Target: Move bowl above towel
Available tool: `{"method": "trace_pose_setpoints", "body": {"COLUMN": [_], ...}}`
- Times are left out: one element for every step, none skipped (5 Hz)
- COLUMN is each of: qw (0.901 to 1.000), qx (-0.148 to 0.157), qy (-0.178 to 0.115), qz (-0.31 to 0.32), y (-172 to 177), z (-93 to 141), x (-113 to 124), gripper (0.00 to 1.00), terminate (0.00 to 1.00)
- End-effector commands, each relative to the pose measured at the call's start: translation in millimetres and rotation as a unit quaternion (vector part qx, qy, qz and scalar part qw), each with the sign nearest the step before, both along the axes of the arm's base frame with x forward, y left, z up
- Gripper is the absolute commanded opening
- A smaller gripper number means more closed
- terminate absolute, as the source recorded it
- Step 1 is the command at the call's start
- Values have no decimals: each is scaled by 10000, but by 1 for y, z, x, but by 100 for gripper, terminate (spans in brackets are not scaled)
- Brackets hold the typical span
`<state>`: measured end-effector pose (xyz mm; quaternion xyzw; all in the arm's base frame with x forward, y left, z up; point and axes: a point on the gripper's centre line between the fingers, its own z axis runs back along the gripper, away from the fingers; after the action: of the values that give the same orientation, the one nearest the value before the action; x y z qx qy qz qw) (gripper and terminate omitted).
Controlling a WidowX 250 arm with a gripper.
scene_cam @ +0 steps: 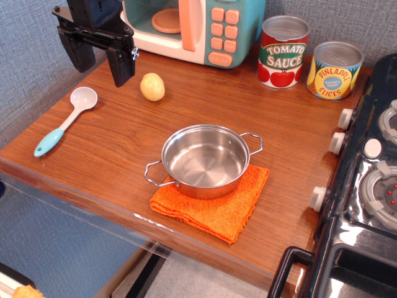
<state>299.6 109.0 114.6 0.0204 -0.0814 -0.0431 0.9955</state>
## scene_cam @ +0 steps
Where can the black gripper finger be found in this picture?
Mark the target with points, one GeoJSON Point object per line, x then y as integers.
{"type": "Point", "coordinates": [122, 65]}
{"type": "Point", "coordinates": [80, 53]}

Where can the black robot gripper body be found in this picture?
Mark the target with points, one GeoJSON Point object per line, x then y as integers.
{"type": "Point", "coordinates": [98, 23]}

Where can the stainless steel pot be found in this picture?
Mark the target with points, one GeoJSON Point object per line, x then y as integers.
{"type": "Point", "coordinates": [206, 161]}

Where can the orange folded towel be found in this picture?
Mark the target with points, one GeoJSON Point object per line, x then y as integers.
{"type": "Point", "coordinates": [223, 217]}

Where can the yellow toy potato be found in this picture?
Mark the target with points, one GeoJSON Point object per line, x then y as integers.
{"type": "Point", "coordinates": [152, 87]}

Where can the toy microwave teal and white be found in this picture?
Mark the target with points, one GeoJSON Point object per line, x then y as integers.
{"type": "Point", "coordinates": [214, 33]}

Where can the tomato sauce can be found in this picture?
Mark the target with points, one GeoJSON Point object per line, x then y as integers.
{"type": "Point", "coordinates": [282, 50]}

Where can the pineapple slices can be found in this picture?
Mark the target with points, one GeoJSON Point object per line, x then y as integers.
{"type": "Point", "coordinates": [334, 70]}

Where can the white stove knob middle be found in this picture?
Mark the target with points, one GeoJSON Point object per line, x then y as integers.
{"type": "Point", "coordinates": [336, 142]}

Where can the white stove knob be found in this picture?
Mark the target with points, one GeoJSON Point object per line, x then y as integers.
{"type": "Point", "coordinates": [336, 142]}
{"type": "Point", "coordinates": [345, 118]}
{"type": "Point", "coordinates": [317, 198]}

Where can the white stove knob upper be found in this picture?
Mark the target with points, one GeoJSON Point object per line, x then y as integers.
{"type": "Point", "coordinates": [345, 118]}

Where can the white stove knob lower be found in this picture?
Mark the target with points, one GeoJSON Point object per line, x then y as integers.
{"type": "Point", "coordinates": [317, 198]}

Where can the orange fuzzy object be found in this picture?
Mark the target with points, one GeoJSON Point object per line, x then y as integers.
{"type": "Point", "coordinates": [27, 292]}

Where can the black toy stove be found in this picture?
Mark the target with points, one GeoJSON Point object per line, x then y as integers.
{"type": "Point", "coordinates": [355, 239]}

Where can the white spoon teal handle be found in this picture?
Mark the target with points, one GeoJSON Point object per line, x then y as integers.
{"type": "Point", "coordinates": [82, 99]}

